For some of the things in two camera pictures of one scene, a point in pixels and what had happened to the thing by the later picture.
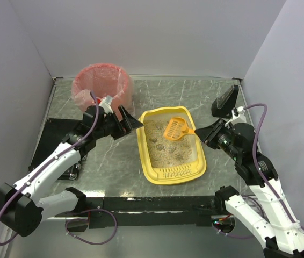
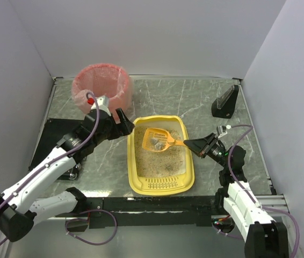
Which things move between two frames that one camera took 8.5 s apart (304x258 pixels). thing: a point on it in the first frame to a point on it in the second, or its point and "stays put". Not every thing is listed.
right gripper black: (212, 133) to (204, 148)
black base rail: (150, 212) stays put
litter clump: (179, 157) to (168, 167)
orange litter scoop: (176, 129) to (158, 139)
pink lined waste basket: (105, 80) stays put
